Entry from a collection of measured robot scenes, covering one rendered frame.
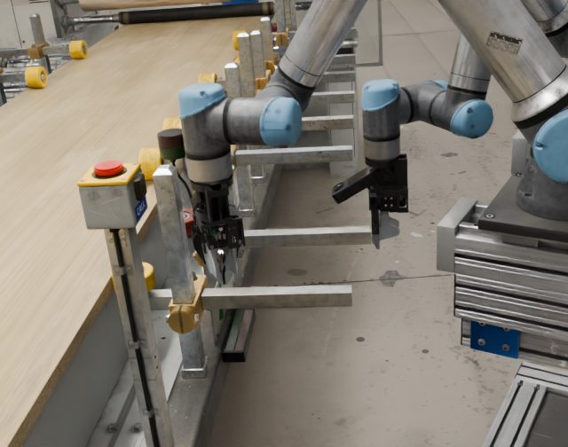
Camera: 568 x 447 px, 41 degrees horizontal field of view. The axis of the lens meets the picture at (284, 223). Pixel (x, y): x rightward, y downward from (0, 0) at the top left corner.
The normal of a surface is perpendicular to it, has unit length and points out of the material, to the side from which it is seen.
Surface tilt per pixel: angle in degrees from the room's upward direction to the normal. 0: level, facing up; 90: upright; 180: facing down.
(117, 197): 90
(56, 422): 90
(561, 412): 0
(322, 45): 102
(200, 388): 0
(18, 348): 0
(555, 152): 96
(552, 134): 96
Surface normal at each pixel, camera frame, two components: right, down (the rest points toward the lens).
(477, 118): 0.44, 0.34
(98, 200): -0.09, 0.43
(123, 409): -0.08, -0.90
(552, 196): -0.53, 0.11
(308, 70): 0.07, 0.60
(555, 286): -0.50, 0.40
